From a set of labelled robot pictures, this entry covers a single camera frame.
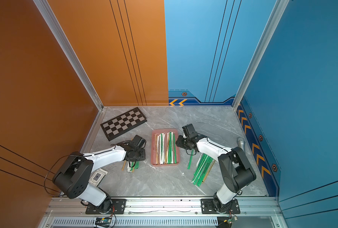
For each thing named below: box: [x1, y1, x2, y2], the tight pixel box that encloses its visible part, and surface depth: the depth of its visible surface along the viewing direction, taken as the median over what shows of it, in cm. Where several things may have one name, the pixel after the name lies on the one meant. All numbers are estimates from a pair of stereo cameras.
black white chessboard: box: [100, 106, 148, 142], surface depth 107 cm
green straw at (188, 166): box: [187, 148, 195, 170], surface depth 91 cm
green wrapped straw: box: [192, 153, 214, 187], surface depth 87 cm
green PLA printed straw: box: [167, 131, 172, 164], surface depth 96 cm
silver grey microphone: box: [237, 136, 246, 151], surface depth 96 cm
